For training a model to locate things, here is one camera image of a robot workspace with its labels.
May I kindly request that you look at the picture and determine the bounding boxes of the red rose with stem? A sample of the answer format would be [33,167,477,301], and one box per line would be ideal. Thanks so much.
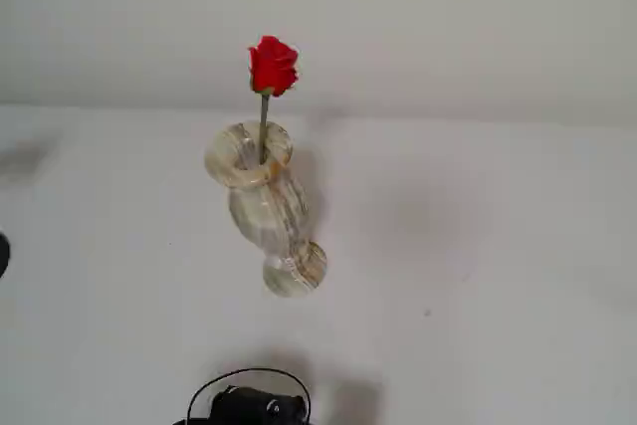
[247,35,301,167]

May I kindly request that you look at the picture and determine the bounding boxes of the marbled onyx stone vase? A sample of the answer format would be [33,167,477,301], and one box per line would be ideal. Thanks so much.
[203,119,328,297]

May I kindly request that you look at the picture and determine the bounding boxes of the black round object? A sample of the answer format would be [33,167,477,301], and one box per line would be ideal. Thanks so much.
[0,233,12,280]

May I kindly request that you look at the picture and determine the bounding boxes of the thick black cable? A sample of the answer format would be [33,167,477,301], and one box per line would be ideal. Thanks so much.
[187,367,313,425]

